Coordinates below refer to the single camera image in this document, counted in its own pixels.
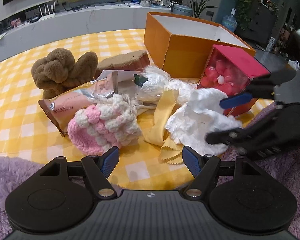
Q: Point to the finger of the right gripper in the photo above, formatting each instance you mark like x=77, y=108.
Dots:
x=236, y=136
x=262, y=87

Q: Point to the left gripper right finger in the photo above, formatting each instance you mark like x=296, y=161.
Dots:
x=204, y=169

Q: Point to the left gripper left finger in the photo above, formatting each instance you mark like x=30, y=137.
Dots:
x=97, y=169

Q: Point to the white tissue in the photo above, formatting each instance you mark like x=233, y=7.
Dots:
x=201, y=115

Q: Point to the pink white crochet bag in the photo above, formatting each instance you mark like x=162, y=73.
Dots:
x=108, y=123

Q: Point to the brown knotted plush toy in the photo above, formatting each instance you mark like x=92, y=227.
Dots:
x=60, y=72

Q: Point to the brown bear-shaped sponge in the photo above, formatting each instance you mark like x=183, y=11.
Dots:
x=135, y=60

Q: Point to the white plastic bundle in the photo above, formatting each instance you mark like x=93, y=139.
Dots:
x=153, y=82

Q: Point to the yellow cleaning cloth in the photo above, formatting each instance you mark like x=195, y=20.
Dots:
x=158, y=135

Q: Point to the purple fluffy rug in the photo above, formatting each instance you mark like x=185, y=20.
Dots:
x=285, y=168

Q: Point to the red box with pink balls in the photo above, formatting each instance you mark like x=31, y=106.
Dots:
x=230, y=69

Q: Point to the pink snack packet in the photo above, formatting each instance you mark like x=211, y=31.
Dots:
x=61, y=109

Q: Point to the blue water jug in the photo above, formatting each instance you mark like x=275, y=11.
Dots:
x=229, y=21

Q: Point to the yellow checkered tablecloth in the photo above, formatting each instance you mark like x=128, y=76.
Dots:
x=27, y=133

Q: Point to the orange cardboard box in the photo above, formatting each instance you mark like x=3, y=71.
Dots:
x=180, y=45

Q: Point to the climbing leafy plant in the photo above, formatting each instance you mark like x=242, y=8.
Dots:
x=244, y=11

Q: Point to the green potted plant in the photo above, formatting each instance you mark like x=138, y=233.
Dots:
x=198, y=6

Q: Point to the grey round trash bin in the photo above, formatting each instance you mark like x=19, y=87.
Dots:
x=180, y=9

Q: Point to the white wifi router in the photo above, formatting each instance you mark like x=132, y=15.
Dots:
x=48, y=12

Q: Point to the white tv console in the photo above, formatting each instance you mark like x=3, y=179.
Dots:
x=70, y=24

